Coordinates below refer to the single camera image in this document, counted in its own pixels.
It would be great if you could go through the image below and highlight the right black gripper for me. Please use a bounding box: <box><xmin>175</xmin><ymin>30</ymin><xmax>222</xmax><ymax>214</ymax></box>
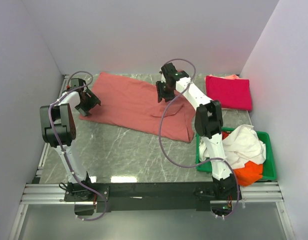
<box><xmin>156</xmin><ymin>80</ymin><xmax>175</xmax><ymax>103</ymax></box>

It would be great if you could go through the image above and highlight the salmon pink t shirt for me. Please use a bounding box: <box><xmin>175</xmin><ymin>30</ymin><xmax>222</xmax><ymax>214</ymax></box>
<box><xmin>79</xmin><ymin>72</ymin><xmax>195</xmax><ymax>143</ymax></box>

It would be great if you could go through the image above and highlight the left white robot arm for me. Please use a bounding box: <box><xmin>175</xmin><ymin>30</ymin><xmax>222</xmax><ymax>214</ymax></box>
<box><xmin>39</xmin><ymin>78</ymin><xmax>101</xmax><ymax>201</ymax></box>

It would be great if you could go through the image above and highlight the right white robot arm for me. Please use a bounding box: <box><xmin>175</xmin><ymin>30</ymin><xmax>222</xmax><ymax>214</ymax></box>
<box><xmin>156</xmin><ymin>60</ymin><xmax>240</xmax><ymax>200</ymax></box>

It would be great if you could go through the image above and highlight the folded magenta t shirt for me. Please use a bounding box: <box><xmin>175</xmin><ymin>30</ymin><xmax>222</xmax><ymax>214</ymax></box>
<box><xmin>205</xmin><ymin>75</ymin><xmax>253</xmax><ymax>111</ymax></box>

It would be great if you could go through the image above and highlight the folded peach t shirt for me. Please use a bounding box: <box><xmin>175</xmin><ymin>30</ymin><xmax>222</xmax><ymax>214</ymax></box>
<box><xmin>204</xmin><ymin>73</ymin><xmax>244</xmax><ymax>111</ymax></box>

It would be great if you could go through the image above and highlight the white t shirt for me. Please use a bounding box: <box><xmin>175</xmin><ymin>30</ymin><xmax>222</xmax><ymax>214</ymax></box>
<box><xmin>199</xmin><ymin>124</ymin><xmax>266</xmax><ymax>171</ymax></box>

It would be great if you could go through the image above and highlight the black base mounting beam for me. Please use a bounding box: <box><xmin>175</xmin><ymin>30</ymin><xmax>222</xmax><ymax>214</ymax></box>
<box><xmin>64</xmin><ymin>181</ymin><xmax>242</xmax><ymax>213</ymax></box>

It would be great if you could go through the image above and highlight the orange t shirt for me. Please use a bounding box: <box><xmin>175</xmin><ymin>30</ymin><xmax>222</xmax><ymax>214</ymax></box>
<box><xmin>222</xmin><ymin>129</ymin><xmax>266</xmax><ymax>187</ymax></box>

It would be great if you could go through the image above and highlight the green plastic bin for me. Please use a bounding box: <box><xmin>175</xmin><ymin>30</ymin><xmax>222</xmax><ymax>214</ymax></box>
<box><xmin>195</xmin><ymin>127</ymin><xmax>277</xmax><ymax>182</ymax></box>

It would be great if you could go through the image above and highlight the aluminium rail frame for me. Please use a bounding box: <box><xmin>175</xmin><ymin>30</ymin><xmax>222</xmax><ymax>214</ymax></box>
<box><xmin>7</xmin><ymin>73</ymin><xmax>296</xmax><ymax>240</ymax></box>

